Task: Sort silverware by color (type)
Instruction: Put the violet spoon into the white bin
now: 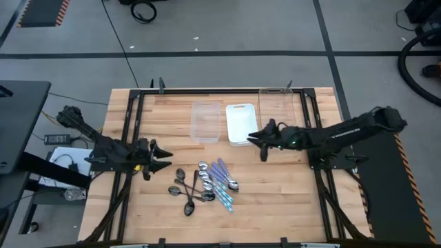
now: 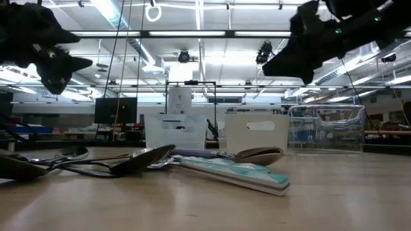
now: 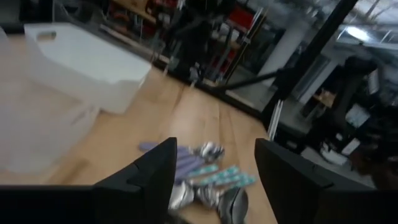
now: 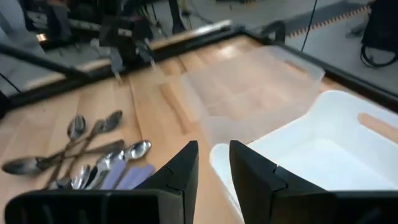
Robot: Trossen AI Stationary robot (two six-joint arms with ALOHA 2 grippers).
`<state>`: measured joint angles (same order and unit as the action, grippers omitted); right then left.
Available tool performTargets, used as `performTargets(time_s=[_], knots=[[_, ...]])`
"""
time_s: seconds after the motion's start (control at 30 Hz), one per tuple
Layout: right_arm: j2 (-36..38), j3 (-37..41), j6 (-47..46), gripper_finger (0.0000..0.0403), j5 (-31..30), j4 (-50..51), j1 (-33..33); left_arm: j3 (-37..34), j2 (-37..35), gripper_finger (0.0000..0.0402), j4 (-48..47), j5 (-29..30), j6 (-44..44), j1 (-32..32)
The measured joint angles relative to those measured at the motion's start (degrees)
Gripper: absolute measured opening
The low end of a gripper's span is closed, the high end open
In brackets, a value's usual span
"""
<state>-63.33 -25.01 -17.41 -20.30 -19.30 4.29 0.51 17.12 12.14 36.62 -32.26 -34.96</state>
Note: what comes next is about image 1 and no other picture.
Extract clear transparent plastic bin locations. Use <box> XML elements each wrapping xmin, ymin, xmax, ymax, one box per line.
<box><xmin>258</xmin><ymin>87</ymin><xmax>298</xmax><ymax>130</ymax></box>

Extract black desk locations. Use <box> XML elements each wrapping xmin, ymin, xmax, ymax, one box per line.
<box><xmin>0</xmin><ymin>80</ymin><xmax>92</xmax><ymax>238</ymax></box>

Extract black aluminium table frame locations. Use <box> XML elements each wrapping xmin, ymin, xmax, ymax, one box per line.
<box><xmin>82</xmin><ymin>87</ymin><xmax>369</xmax><ymax>248</ymax></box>

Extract white board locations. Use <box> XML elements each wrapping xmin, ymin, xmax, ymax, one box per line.
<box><xmin>38</xmin><ymin>147</ymin><xmax>93</xmax><ymax>189</ymax></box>

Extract black power adapter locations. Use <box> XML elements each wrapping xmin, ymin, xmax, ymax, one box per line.
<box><xmin>43</xmin><ymin>134</ymin><xmax>72</xmax><ymax>145</ymax></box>

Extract thick black hose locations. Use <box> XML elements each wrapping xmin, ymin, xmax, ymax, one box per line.
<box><xmin>397</xmin><ymin>27</ymin><xmax>441</xmax><ymax>107</ymax></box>

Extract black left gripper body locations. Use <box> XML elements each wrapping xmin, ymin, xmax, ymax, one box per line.
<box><xmin>132</xmin><ymin>137</ymin><xmax>154</xmax><ymax>172</ymax></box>

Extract hazard-striped black floor mat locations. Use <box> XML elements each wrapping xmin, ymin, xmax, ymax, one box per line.
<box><xmin>354</xmin><ymin>132</ymin><xmax>439</xmax><ymax>245</ymax></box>
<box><xmin>16</xmin><ymin>0</ymin><xmax>71</xmax><ymax>28</ymax></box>

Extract clear plastic water bottle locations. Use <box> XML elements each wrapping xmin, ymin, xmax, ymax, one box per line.
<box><xmin>63</xmin><ymin>188</ymin><xmax>87</xmax><ymax>202</ymax></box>

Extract thin black floor cable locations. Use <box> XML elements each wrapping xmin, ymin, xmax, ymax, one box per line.
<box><xmin>101</xmin><ymin>0</ymin><xmax>139</xmax><ymax>89</ymax></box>

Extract white plastic bin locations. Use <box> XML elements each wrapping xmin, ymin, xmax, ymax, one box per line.
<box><xmin>225</xmin><ymin>103</ymin><xmax>259</xmax><ymax>147</ymax></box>

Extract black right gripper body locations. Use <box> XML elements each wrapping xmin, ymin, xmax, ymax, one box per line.
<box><xmin>271</xmin><ymin>126</ymin><xmax>308</xmax><ymax>151</ymax></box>

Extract frosted plastic bin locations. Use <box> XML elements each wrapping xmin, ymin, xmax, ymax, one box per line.
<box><xmin>190</xmin><ymin>100</ymin><xmax>222</xmax><ymax>144</ymax></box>

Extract black equipment box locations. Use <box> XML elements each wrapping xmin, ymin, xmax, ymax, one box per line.
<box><xmin>404</xmin><ymin>0</ymin><xmax>441</xmax><ymax>48</ymax></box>

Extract coiled black cable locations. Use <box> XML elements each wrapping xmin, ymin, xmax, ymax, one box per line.
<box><xmin>130</xmin><ymin>0</ymin><xmax>158</xmax><ymax>25</ymax></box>

